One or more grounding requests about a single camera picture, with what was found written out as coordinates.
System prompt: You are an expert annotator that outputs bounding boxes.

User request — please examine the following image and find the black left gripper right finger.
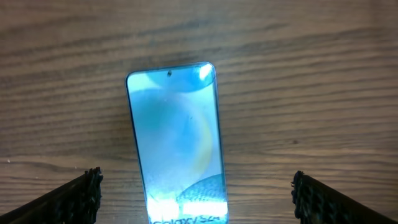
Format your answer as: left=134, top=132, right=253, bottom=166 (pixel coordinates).
left=291, top=170, right=397, bottom=224

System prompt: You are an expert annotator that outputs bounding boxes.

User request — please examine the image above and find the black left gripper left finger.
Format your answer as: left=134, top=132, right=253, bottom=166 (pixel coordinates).
left=1, top=167, right=103, bottom=224

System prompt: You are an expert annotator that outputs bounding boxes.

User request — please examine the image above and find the blue Samsung Galaxy smartphone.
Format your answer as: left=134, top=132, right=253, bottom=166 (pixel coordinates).
left=125, top=62, right=229, bottom=224

